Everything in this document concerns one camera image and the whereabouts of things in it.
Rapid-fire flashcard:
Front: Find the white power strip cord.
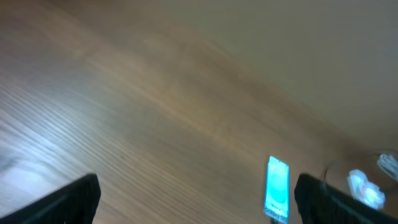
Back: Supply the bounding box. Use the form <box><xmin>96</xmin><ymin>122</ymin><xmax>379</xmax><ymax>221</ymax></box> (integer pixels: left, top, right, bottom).
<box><xmin>376</xmin><ymin>153</ymin><xmax>398</xmax><ymax>183</ymax></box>

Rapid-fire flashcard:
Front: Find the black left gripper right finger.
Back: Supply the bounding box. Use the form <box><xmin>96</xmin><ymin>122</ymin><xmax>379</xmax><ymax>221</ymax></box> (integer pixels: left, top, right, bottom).
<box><xmin>294</xmin><ymin>173</ymin><xmax>397</xmax><ymax>224</ymax></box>

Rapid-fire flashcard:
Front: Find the blue Galaxy smartphone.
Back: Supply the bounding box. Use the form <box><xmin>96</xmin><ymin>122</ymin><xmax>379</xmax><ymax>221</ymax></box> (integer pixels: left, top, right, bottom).
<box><xmin>264</xmin><ymin>156</ymin><xmax>289</xmax><ymax>224</ymax></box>

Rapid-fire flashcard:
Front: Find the white power strip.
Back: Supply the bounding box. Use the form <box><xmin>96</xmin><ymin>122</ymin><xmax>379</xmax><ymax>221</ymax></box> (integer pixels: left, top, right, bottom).
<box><xmin>347</xmin><ymin>169</ymin><xmax>386</xmax><ymax>210</ymax></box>

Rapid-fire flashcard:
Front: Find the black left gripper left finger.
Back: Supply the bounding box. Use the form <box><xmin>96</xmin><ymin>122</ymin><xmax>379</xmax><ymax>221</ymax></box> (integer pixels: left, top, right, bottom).
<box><xmin>1</xmin><ymin>173</ymin><xmax>101</xmax><ymax>224</ymax></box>

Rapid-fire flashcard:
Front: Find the black USB charging cable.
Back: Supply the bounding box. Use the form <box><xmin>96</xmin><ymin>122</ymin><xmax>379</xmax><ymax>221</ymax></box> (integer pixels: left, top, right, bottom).
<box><xmin>270</xmin><ymin>148</ymin><xmax>398</xmax><ymax>224</ymax></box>

